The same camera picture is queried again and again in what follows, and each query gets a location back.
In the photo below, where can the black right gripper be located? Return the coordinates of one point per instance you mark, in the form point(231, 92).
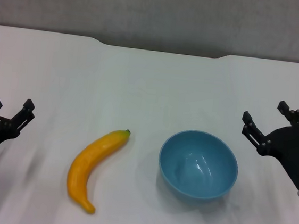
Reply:
point(292, 151)

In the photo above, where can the blue bowl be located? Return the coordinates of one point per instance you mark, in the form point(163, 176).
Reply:
point(197, 168)

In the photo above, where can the yellow banana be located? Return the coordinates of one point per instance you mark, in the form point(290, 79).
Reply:
point(82, 163)

